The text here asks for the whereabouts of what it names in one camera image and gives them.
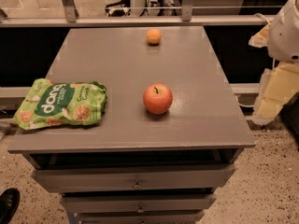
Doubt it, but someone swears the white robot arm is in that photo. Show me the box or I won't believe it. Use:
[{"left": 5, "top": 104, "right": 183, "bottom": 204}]
[{"left": 249, "top": 0, "right": 299, "bottom": 125}]

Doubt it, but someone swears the black shoe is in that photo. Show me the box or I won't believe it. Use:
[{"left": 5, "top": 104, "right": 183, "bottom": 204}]
[{"left": 0, "top": 188, "right": 20, "bottom": 224}]

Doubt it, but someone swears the green snack bag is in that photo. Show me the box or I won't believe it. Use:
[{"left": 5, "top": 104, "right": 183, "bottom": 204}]
[{"left": 13, "top": 78, "right": 107, "bottom": 130}]

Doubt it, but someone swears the metal railing frame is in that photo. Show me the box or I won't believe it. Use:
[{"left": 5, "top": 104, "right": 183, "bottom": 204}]
[{"left": 0, "top": 0, "right": 274, "bottom": 27}]

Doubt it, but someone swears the red apple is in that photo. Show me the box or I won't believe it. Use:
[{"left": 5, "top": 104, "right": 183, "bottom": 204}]
[{"left": 143, "top": 83, "right": 173, "bottom": 115}]

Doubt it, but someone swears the black office chair base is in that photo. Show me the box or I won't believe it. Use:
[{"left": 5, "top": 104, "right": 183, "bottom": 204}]
[{"left": 105, "top": 0, "right": 131, "bottom": 17}]

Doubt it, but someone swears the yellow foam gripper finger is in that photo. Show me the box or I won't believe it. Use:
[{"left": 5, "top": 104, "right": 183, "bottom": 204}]
[
  {"left": 249, "top": 24, "right": 270, "bottom": 48},
  {"left": 252, "top": 63, "right": 299, "bottom": 125}
]

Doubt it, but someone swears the white cable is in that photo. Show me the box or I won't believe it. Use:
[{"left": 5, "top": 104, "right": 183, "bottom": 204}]
[{"left": 254, "top": 12, "right": 271, "bottom": 25}]

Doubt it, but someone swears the small orange fruit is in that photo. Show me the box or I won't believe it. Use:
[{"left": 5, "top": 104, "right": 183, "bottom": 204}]
[{"left": 146, "top": 28, "right": 162, "bottom": 45}]

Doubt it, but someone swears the grey drawer cabinet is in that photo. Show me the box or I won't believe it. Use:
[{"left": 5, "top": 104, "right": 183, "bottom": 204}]
[{"left": 9, "top": 26, "right": 254, "bottom": 224}]

